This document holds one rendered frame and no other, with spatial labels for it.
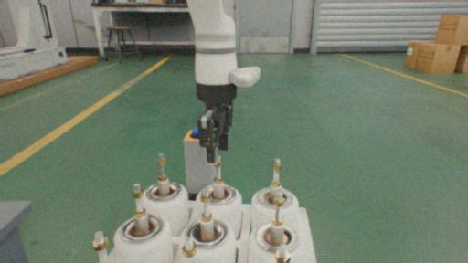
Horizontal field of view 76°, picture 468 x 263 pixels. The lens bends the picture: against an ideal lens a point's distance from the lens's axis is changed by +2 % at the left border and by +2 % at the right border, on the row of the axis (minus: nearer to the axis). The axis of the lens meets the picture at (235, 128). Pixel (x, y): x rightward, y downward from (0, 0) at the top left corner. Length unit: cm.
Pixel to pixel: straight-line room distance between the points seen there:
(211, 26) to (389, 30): 546
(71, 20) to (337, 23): 440
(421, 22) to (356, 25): 109
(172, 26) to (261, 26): 151
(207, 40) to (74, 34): 544
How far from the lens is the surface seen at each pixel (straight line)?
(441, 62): 401
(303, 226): 69
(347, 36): 562
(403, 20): 598
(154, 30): 546
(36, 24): 392
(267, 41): 535
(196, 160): 77
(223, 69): 51
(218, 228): 55
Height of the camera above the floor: 60
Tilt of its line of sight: 21 degrees down
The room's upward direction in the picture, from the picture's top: straight up
